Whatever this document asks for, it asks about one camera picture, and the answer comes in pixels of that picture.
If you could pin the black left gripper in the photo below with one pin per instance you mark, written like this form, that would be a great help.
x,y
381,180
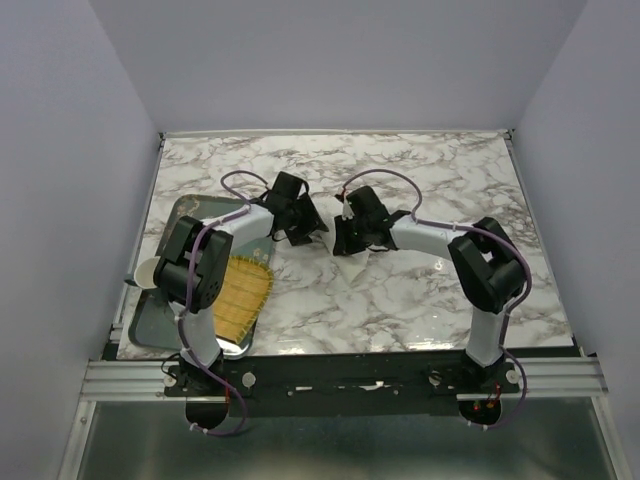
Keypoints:
x,y
310,224

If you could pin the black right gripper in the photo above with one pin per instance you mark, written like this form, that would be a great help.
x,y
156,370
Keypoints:
x,y
343,244

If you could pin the cream cloth napkin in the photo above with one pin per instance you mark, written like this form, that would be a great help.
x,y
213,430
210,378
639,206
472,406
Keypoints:
x,y
349,257

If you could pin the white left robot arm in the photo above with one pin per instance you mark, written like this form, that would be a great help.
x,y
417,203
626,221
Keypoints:
x,y
190,270

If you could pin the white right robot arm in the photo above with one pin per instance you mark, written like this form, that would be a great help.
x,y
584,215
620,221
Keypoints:
x,y
492,273

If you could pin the yellow bamboo mat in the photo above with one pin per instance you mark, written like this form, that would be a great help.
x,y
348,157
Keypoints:
x,y
245,290

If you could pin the white cup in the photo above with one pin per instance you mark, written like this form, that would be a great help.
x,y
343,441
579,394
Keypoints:
x,y
144,274

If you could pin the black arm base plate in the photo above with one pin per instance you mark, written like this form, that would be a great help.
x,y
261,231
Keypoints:
x,y
341,385

